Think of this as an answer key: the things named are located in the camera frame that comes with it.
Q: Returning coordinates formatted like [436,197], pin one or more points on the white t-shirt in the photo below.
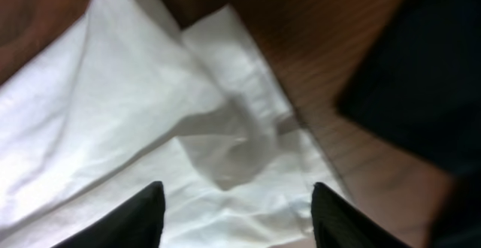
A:
[125,98]

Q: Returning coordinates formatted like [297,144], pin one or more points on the black cloth pile at right edge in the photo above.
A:
[419,88]

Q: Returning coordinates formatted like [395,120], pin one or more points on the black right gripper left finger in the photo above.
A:
[136,223]

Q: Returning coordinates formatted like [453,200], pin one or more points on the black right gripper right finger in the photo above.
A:
[337,224]

